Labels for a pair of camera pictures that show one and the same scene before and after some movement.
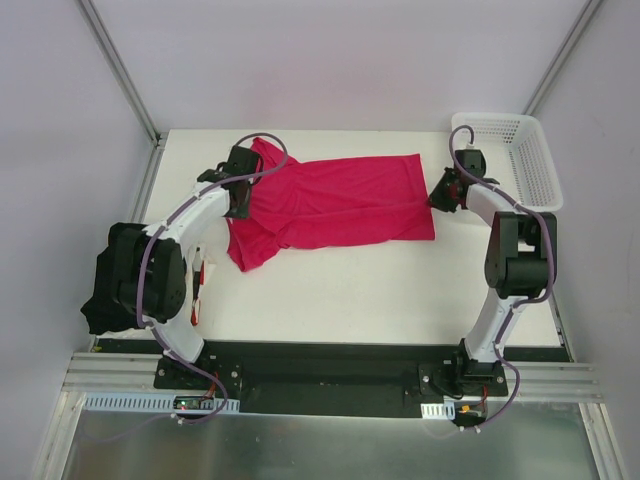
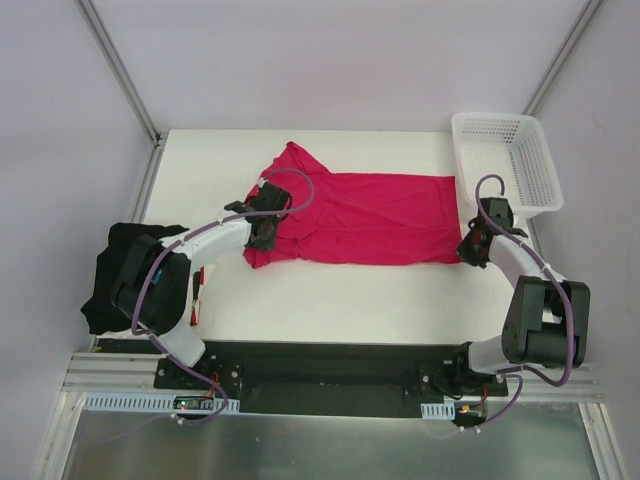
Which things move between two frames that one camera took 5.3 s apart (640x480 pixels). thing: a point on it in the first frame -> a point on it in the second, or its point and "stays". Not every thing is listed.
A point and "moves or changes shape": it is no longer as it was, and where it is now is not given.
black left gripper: [240, 201] -> [267, 232]
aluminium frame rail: [115, 373] stays
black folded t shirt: [103, 310] stays
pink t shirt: [383, 198] moves or changes shape
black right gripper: [442, 193] -> [470, 248]
